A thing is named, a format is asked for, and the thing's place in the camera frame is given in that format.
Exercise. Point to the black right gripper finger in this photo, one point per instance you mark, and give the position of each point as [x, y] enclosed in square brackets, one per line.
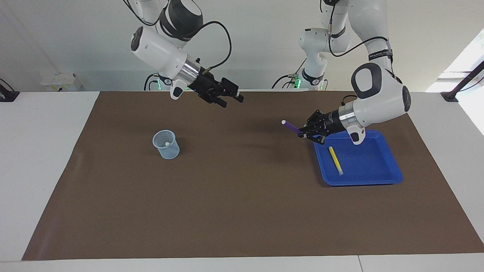
[231, 88]
[220, 102]

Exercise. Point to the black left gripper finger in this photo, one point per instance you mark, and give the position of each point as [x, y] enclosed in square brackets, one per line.
[315, 136]
[314, 120]

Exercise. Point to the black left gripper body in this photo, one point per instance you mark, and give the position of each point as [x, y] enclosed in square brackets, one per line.
[329, 122]

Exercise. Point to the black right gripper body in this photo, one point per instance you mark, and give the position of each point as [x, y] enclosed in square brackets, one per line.
[207, 87]

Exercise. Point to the purple pen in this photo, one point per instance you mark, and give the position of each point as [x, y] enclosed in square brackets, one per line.
[291, 127]

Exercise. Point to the yellow pen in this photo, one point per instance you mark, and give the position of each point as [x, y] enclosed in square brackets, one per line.
[335, 160]

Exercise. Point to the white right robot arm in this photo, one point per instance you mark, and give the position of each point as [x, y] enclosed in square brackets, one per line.
[159, 49]

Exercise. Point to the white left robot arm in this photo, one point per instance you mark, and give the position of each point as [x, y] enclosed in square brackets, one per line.
[382, 94]

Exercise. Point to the blue plastic tray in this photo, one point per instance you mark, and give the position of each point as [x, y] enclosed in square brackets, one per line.
[370, 166]

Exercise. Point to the translucent plastic cup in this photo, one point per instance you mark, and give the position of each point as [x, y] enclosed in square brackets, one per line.
[166, 151]

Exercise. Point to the brown table mat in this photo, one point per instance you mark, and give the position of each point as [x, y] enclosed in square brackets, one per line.
[242, 207]

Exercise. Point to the black clamp stand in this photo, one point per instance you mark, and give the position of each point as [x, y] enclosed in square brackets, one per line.
[450, 96]
[7, 95]

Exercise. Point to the white power strip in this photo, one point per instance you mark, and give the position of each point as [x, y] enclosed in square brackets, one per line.
[60, 81]

